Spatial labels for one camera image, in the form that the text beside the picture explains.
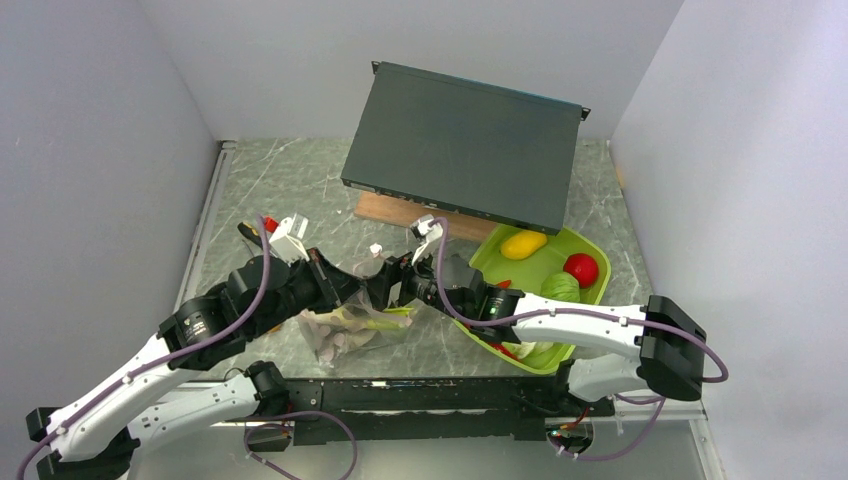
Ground green cabbage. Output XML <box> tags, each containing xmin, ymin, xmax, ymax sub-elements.
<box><xmin>539</xmin><ymin>272</ymin><xmax>581</xmax><ymax>303</ymax></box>

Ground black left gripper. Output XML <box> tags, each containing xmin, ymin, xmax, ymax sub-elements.
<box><xmin>248</xmin><ymin>246</ymin><xmax>368</xmax><ymax>338</ymax></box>

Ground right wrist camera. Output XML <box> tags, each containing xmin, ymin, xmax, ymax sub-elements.
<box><xmin>409</xmin><ymin>214</ymin><xmax>443</xmax><ymax>265</ymax></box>

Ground long red chili pepper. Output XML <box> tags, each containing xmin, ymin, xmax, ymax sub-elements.
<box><xmin>490</xmin><ymin>343</ymin><xmax>518</xmax><ymax>361</ymax></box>

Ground white cauliflower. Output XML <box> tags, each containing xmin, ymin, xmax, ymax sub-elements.
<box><xmin>511</xmin><ymin>342</ymin><xmax>554</xmax><ymax>360</ymax></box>

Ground wooden block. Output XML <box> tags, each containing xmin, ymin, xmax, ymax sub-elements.
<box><xmin>354</xmin><ymin>192</ymin><xmax>498</xmax><ymax>243</ymax></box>

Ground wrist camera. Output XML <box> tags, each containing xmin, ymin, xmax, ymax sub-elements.
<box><xmin>409</xmin><ymin>214</ymin><xmax>443</xmax><ymax>265</ymax></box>
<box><xmin>263</xmin><ymin>213</ymin><xmax>309</xmax><ymax>263</ymax></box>

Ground clear zip top bag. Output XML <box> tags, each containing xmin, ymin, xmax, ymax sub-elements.
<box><xmin>296</xmin><ymin>290</ymin><xmax>413</xmax><ymax>369</ymax></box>

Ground green celery stalks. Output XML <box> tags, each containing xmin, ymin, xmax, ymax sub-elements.
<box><xmin>330</xmin><ymin>304</ymin><xmax>413</xmax><ymax>332</ymax></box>

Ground yellow bell pepper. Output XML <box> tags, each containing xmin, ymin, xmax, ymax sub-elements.
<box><xmin>499</xmin><ymin>230</ymin><xmax>548</xmax><ymax>261</ymax></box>

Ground red tomato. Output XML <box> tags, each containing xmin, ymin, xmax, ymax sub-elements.
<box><xmin>562</xmin><ymin>253</ymin><xmax>600</xmax><ymax>289</ymax></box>

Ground aluminium rail left edge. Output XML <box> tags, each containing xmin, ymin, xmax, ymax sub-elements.
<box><xmin>173</xmin><ymin>140</ymin><xmax>238</xmax><ymax>312</ymax></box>

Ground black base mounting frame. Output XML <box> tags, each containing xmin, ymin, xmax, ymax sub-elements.
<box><xmin>250</xmin><ymin>376</ymin><xmax>614</xmax><ymax>446</ymax></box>

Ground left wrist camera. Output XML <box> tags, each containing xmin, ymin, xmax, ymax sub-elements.
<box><xmin>263</xmin><ymin>213</ymin><xmax>309</xmax><ymax>263</ymax></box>

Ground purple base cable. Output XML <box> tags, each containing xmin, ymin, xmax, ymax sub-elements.
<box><xmin>242</xmin><ymin>410</ymin><xmax>362</xmax><ymax>480</ymax></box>

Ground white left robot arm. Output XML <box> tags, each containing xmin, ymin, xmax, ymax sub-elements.
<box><xmin>16</xmin><ymin>249</ymin><xmax>363</xmax><ymax>479</ymax></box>

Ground dark rack server chassis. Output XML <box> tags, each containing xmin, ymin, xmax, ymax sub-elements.
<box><xmin>341</xmin><ymin>61</ymin><xmax>590</xmax><ymax>234</ymax></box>

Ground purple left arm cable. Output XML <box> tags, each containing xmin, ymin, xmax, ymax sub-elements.
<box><xmin>16</xmin><ymin>213</ymin><xmax>273</xmax><ymax>480</ymax></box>

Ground green plastic tray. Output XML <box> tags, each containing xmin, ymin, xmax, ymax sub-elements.
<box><xmin>454</xmin><ymin>225</ymin><xmax>611</xmax><ymax>375</ymax></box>

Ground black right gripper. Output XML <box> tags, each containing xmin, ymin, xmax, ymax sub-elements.
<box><xmin>363</xmin><ymin>241</ymin><xmax>470</xmax><ymax>323</ymax></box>

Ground black yellow screwdriver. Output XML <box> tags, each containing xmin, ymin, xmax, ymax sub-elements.
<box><xmin>241</xmin><ymin>239</ymin><xmax>262</xmax><ymax>258</ymax></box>
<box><xmin>237</xmin><ymin>222</ymin><xmax>262</xmax><ymax>247</ymax></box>

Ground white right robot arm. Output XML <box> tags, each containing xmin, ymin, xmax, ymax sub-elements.
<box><xmin>358</xmin><ymin>255</ymin><xmax>707</xmax><ymax>415</ymax></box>

